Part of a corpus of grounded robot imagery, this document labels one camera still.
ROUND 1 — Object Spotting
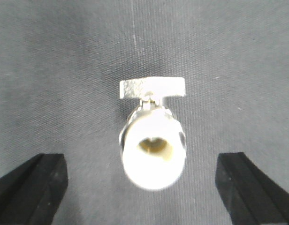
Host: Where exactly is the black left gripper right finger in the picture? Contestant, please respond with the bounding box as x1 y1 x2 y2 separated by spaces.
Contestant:
215 152 289 225

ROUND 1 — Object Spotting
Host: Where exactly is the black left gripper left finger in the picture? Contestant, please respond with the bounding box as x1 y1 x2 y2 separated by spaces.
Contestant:
0 154 68 225

